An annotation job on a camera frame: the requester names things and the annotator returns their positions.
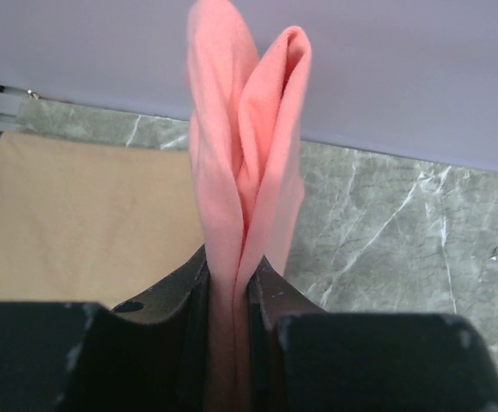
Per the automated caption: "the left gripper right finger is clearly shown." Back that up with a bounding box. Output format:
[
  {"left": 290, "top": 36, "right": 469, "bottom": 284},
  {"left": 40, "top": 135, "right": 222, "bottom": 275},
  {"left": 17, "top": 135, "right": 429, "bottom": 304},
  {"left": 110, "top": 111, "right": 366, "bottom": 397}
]
[{"left": 247, "top": 260, "right": 498, "bottom": 411}]

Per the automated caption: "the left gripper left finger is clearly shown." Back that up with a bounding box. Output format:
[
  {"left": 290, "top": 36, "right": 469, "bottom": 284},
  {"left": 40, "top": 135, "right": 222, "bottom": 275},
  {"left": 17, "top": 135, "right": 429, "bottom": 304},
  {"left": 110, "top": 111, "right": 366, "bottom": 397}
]
[{"left": 0, "top": 249, "right": 209, "bottom": 411}]

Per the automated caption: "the pink t shirt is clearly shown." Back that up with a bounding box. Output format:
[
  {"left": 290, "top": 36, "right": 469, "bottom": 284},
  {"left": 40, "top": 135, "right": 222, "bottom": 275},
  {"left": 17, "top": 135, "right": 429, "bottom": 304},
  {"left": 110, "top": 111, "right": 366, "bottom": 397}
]
[{"left": 187, "top": 1, "right": 312, "bottom": 411}]

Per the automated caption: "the brown cardboard sheet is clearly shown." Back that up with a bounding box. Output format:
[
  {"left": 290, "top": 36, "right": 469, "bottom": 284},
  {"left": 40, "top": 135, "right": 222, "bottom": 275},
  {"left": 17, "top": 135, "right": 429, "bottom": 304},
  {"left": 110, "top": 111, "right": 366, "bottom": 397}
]
[{"left": 0, "top": 132, "right": 203, "bottom": 307}]

